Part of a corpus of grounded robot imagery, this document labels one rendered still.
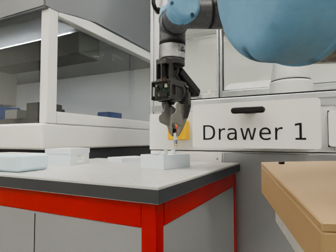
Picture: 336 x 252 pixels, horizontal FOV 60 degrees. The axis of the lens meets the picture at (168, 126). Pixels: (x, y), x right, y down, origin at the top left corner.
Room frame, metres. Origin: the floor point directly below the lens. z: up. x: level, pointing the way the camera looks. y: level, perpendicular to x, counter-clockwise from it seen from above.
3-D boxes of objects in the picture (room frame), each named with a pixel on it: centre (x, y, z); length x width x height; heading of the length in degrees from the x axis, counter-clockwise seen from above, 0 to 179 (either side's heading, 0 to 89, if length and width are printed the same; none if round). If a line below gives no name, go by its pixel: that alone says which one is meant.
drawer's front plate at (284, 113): (0.68, -0.20, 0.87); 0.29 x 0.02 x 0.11; 63
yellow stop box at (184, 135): (1.10, -0.04, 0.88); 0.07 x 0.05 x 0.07; 63
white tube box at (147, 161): (0.84, 0.01, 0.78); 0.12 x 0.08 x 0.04; 142
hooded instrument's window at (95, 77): (2.05, 1.03, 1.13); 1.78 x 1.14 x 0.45; 63
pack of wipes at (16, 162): (0.77, 0.41, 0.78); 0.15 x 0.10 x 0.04; 65
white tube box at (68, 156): (0.95, 0.32, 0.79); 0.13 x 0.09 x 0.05; 169
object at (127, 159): (1.09, 0.15, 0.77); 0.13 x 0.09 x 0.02; 136
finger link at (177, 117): (0.80, -0.03, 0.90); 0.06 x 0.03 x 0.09; 142
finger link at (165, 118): (0.83, 0.01, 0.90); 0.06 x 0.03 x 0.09; 142
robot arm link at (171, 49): (0.82, -0.01, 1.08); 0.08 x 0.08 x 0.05
